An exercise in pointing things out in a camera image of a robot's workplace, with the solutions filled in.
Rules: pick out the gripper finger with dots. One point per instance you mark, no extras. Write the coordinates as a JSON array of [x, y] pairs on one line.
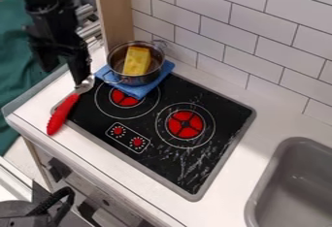
[[48, 61], [79, 67]]

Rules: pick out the silver pot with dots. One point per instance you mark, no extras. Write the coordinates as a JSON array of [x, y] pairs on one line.
[[136, 62]]

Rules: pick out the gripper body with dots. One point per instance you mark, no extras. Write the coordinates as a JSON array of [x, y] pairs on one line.
[[54, 33]]

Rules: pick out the toy sink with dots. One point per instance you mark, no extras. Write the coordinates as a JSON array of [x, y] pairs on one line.
[[294, 185]]

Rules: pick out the toy stove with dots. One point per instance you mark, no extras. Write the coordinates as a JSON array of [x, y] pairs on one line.
[[162, 132]]

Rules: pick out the yellow toy cheese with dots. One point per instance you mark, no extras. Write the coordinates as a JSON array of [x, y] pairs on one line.
[[137, 61]]

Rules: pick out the blue cloth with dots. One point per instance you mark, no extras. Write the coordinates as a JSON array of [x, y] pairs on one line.
[[138, 87]]

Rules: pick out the red spoon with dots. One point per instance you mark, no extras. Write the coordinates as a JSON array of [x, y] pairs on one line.
[[65, 109]]

